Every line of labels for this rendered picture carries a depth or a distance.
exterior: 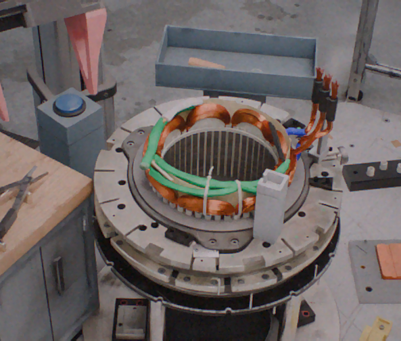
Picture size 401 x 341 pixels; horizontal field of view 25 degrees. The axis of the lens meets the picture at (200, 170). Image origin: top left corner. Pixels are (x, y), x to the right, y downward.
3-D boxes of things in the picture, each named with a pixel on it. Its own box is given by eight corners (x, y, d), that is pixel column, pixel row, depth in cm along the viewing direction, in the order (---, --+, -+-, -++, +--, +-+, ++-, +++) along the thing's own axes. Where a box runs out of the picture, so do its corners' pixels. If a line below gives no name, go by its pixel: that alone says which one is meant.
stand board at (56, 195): (-12, 286, 109) (-14, 273, 107) (-120, 220, 116) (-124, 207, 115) (94, 192, 121) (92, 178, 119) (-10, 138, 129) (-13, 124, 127)
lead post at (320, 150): (328, 153, 120) (339, 83, 112) (318, 164, 118) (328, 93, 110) (316, 148, 120) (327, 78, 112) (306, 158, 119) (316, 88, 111)
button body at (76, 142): (109, 223, 153) (102, 106, 136) (78, 245, 149) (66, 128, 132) (82, 203, 156) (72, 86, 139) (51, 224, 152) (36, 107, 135)
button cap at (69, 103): (88, 105, 135) (87, 100, 135) (67, 118, 133) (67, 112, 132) (70, 94, 137) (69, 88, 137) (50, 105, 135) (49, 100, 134)
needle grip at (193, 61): (221, 76, 142) (186, 67, 144) (224, 76, 144) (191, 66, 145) (224, 67, 142) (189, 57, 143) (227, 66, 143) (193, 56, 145)
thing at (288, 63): (301, 168, 164) (318, 37, 145) (298, 210, 156) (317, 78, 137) (165, 155, 166) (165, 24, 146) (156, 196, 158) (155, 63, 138)
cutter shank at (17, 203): (17, 214, 112) (16, 211, 111) (10, 214, 112) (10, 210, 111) (31, 181, 116) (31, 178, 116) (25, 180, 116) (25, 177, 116)
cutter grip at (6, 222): (2, 239, 109) (0, 231, 108) (-4, 238, 109) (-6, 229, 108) (17, 217, 112) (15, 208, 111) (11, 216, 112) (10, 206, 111)
